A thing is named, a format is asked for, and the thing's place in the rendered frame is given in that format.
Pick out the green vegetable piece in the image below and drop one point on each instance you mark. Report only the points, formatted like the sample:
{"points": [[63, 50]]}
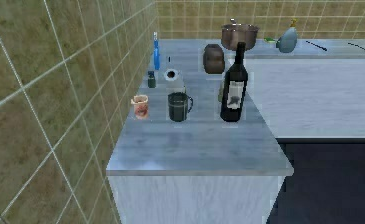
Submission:
{"points": [[270, 40]]}

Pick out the black kitchen utensil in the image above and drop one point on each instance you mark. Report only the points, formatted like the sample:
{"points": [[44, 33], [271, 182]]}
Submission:
{"points": [[360, 47], [316, 46]]}

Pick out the small dark green jar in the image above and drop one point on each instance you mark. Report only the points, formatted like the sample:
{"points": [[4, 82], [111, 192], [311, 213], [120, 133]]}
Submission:
{"points": [[151, 80]]}

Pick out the dark green mug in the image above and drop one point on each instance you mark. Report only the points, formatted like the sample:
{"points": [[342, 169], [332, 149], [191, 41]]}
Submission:
{"points": [[178, 107]]}

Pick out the brown bread loaf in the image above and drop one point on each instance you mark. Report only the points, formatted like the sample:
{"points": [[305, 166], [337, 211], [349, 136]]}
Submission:
{"points": [[213, 59]]}

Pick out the white kitchen counter cabinet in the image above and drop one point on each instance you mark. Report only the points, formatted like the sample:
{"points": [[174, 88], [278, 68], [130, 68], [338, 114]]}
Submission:
{"points": [[203, 150]]}

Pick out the blue slim bottle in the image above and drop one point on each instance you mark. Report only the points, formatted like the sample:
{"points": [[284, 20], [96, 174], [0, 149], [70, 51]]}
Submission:
{"points": [[156, 53]]}

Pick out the dark wine bottle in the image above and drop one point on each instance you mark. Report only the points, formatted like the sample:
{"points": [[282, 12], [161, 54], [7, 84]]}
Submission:
{"points": [[235, 86]]}

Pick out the copper cooking pot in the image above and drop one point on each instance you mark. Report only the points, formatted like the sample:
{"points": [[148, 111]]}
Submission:
{"points": [[239, 35]]}

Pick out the pink strawberry yogurt container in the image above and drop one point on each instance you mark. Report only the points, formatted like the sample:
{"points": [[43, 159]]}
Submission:
{"points": [[141, 106]]}

